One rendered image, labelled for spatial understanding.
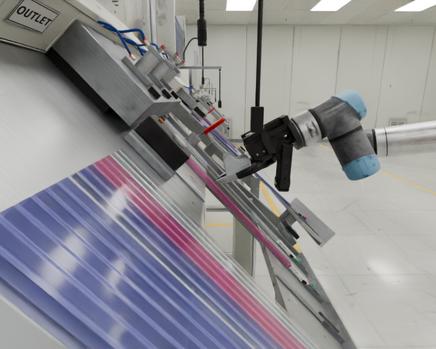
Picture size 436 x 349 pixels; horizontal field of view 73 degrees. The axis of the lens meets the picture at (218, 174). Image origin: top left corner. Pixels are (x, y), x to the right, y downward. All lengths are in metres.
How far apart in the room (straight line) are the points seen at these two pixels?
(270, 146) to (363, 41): 8.54
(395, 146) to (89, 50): 0.69
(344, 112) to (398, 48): 8.86
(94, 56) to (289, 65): 8.10
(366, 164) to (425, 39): 9.27
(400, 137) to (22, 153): 0.77
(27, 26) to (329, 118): 0.55
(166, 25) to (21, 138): 1.48
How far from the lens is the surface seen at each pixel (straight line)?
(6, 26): 0.38
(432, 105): 10.08
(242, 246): 1.10
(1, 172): 0.22
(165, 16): 1.70
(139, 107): 0.41
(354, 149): 0.70
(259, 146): 0.66
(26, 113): 0.29
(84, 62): 0.43
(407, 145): 0.84
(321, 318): 0.65
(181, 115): 1.54
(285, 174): 0.69
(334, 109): 0.70
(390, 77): 9.43
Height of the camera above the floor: 1.15
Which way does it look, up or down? 14 degrees down
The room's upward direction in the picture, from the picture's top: straight up
